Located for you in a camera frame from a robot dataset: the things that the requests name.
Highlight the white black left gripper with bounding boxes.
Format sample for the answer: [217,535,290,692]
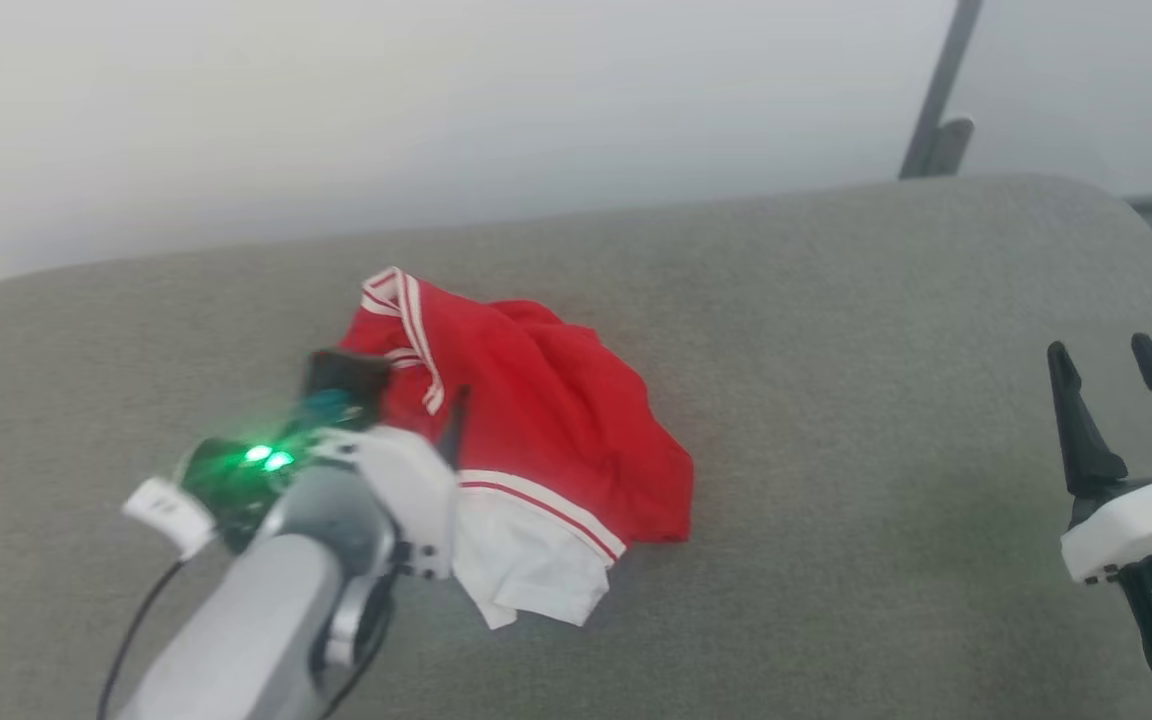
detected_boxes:
[179,384,473,581]

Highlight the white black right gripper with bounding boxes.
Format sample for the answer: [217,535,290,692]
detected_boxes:
[1047,333,1152,587]

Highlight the red Bulls basketball jersey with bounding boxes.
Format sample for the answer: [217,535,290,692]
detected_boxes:
[339,266,695,631]

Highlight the grey metal pole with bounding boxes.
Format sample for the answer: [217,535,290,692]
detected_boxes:
[898,0,984,181]

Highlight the white cable label tag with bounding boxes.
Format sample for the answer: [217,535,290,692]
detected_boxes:
[122,477,218,562]

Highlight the grey metal pole bracket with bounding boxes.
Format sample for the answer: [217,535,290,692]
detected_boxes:
[926,116,976,179]

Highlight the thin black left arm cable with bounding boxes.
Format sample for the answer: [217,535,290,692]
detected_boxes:
[96,558,187,720]

